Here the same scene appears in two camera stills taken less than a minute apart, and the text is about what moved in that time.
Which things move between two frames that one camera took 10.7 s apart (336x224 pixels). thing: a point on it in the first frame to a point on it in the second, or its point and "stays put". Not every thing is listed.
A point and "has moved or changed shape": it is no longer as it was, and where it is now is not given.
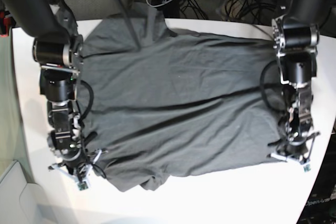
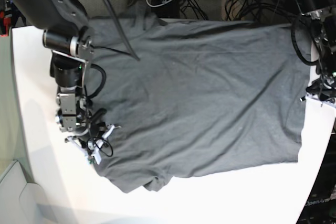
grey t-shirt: (161, 102) has moved or changed shape
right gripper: (69, 144) to (80, 119)
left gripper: (293, 140) to (324, 87)
